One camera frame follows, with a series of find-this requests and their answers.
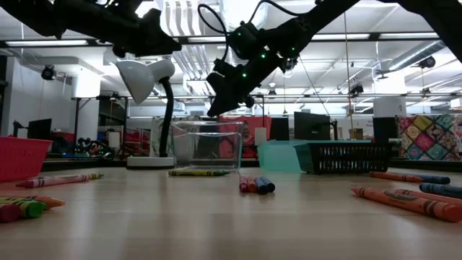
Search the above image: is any black metal stand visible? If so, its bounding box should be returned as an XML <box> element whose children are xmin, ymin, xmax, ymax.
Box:
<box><xmin>71</xmin><ymin>95</ymin><xmax>129</xmax><ymax>145</ymax></box>

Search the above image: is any clear plastic container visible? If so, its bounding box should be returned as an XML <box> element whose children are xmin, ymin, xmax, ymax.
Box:
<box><xmin>170</xmin><ymin>120</ymin><xmax>244</xmax><ymax>172</ymax></box>

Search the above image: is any colourful patchwork quilt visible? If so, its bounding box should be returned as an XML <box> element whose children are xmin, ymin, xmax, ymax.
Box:
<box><xmin>395</xmin><ymin>114</ymin><xmax>462</xmax><ymax>162</ymax></box>

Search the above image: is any slanted silver air duct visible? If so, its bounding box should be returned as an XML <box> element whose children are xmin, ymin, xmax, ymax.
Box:
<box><xmin>388</xmin><ymin>40</ymin><xmax>448</xmax><ymax>72</ymax></box>

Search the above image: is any pink red crayon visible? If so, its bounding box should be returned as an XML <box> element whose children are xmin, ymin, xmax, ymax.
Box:
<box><xmin>15</xmin><ymin>173</ymin><xmax>93</xmax><ymax>189</ymax></box>

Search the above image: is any red partition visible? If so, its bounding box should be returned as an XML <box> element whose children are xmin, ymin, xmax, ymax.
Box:
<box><xmin>218</xmin><ymin>115</ymin><xmax>272</xmax><ymax>160</ymax></box>

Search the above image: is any white column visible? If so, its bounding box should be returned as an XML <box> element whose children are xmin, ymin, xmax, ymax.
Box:
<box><xmin>71</xmin><ymin>75</ymin><xmax>102</xmax><ymax>98</ymax></box>

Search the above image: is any red wire rack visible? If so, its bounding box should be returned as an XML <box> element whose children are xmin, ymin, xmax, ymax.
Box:
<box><xmin>124</xmin><ymin>128</ymin><xmax>151</xmax><ymax>156</ymax></box>

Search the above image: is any white box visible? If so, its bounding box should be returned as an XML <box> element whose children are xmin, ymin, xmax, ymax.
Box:
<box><xmin>254</xmin><ymin>126</ymin><xmax>268</xmax><ymax>147</ymax></box>

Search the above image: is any black metal table frame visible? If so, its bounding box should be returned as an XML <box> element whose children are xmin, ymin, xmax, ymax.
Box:
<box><xmin>40</xmin><ymin>157</ymin><xmax>462</xmax><ymax>173</ymax></box>

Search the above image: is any bright light bar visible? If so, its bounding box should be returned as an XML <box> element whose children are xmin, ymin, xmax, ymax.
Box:
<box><xmin>0</xmin><ymin>31</ymin><xmax>462</xmax><ymax>48</ymax></box>

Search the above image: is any white pillar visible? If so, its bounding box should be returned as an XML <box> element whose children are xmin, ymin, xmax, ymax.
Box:
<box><xmin>372</xmin><ymin>96</ymin><xmax>408</xmax><ymax>118</ymax></box>

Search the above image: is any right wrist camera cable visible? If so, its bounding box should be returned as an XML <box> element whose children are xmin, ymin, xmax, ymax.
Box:
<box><xmin>196</xmin><ymin>0</ymin><xmax>302</xmax><ymax>37</ymax></box>

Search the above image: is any large black monitor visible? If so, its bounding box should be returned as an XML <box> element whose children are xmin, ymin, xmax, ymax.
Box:
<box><xmin>293</xmin><ymin>111</ymin><xmax>331</xmax><ymax>142</ymax></box>

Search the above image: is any yellow green crayon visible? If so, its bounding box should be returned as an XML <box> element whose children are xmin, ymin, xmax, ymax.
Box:
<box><xmin>167</xmin><ymin>169</ymin><xmax>231</xmax><ymax>178</ymax></box>

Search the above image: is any red plastic basket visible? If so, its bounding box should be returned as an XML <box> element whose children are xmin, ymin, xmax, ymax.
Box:
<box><xmin>0</xmin><ymin>136</ymin><xmax>53</xmax><ymax>183</ymax></box>

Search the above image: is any person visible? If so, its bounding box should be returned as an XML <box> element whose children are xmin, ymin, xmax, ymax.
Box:
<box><xmin>240</xmin><ymin>121</ymin><xmax>258</xmax><ymax>160</ymax></box>

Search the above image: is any blue crayon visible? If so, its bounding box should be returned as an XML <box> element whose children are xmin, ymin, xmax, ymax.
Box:
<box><xmin>411</xmin><ymin>173</ymin><xmax>451</xmax><ymax>186</ymax></box>
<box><xmin>260</xmin><ymin>175</ymin><xmax>276</xmax><ymax>193</ymax></box>
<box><xmin>419</xmin><ymin>182</ymin><xmax>462</xmax><ymax>200</ymax></box>
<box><xmin>253</xmin><ymin>176</ymin><xmax>269</xmax><ymax>196</ymax></box>

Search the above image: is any black plastic basket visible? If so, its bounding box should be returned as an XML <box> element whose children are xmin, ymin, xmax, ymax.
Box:
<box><xmin>293</xmin><ymin>142</ymin><xmax>393</xmax><ymax>176</ymax></box>

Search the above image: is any white desk lamp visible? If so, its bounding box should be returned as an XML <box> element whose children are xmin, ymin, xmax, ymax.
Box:
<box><xmin>115</xmin><ymin>58</ymin><xmax>177</xmax><ymax>170</ymax></box>

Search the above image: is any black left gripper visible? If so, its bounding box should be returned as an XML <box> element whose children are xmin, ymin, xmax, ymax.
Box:
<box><xmin>104</xmin><ymin>6</ymin><xmax>183</xmax><ymax>59</ymax></box>

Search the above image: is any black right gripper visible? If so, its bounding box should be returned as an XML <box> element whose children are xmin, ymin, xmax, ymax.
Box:
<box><xmin>206</xmin><ymin>35</ymin><xmax>302</xmax><ymax>118</ymax></box>

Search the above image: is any teal plastic tray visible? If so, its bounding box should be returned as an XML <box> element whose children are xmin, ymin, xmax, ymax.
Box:
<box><xmin>256</xmin><ymin>139</ymin><xmax>372</xmax><ymax>173</ymax></box>

